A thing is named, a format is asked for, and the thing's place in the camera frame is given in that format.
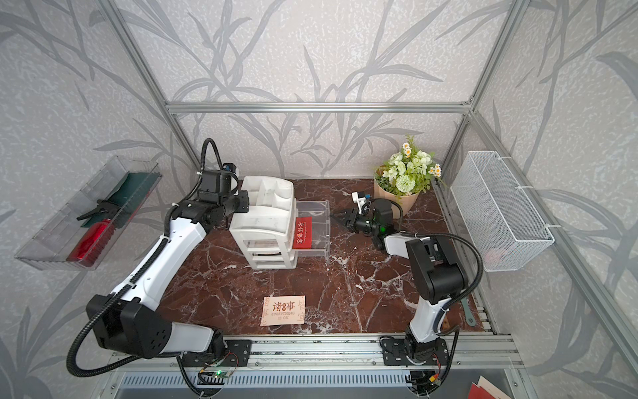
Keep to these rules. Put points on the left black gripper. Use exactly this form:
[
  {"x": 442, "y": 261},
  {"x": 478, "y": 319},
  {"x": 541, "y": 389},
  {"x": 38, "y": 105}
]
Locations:
[{"x": 243, "y": 206}]

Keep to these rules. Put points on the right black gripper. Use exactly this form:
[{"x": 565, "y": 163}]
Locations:
[{"x": 351, "y": 218}]

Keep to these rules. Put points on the red item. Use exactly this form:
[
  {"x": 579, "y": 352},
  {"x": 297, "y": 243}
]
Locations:
[{"x": 303, "y": 233}]

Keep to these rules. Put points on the white plastic drawer organizer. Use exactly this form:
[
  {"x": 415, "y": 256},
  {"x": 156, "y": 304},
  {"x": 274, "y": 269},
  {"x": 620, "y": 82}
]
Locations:
[{"x": 265, "y": 233}]

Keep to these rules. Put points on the pink postcard red characters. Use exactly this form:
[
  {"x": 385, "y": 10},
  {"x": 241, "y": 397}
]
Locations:
[{"x": 286, "y": 310}]

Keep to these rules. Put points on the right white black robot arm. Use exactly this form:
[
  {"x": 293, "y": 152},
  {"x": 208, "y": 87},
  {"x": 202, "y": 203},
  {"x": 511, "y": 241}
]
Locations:
[{"x": 446, "y": 269}]

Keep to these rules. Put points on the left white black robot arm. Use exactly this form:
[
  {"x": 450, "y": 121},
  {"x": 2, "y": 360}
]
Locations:
[{"x": 127, "y": 320}]

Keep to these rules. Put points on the potted white flower plant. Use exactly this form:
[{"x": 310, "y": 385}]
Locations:
[{"x": 405, "y": 175}]

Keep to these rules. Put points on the green card in bin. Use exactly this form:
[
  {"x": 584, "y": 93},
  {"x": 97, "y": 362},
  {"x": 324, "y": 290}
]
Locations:
[{"x": 129, "y": 193}]

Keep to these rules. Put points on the black clamp in bin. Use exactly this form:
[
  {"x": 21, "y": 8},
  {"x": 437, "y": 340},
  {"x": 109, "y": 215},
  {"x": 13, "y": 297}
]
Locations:
[{"x": 104, "y": 210}]

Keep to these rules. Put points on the red brush in bin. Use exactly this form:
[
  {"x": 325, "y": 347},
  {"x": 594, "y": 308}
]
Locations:
[{"x": 92, "y": 243}]

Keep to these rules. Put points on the green circuit board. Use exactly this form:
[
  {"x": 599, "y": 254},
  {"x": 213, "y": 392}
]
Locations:
[{"x": 218, "y": 374}]

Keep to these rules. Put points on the red paper at corner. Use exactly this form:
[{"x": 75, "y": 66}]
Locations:
[{"x": 484, "y": 389}]

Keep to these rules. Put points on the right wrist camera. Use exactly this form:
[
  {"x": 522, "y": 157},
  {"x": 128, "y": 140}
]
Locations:
[{"x": 363, "y": 202}]

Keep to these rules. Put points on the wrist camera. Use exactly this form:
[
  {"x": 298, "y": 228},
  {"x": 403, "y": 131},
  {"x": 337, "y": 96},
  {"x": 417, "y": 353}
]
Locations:
[
  {"x": 363, "y": 202},
  {"x": 230, "y": 179}
]

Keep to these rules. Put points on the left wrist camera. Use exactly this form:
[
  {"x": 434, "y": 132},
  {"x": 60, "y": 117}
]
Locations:
[{"x": 230, "y": 179}]

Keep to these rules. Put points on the aluminium front rail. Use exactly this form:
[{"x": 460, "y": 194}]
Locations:
[{"x": 269, "y": 353}]

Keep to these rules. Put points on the clear plastic wall bin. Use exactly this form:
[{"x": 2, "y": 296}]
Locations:
[{"x": 50, "y": 246}]

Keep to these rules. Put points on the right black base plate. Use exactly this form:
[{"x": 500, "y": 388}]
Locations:
[{"x": 406, "y": 352}]

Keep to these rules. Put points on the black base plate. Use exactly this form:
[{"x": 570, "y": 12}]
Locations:
[
  {"x": 406, "y": 352},
  {"x": 232, "y": 353}
]

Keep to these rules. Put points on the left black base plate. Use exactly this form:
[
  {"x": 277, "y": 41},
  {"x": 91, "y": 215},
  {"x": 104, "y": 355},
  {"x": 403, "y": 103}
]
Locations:
[{"x": 232, "y": 353}]

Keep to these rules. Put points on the white wire mesh basket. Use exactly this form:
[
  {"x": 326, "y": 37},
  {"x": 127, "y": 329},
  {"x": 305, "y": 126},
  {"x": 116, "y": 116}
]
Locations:
[{"x": 501, "y": 219}]

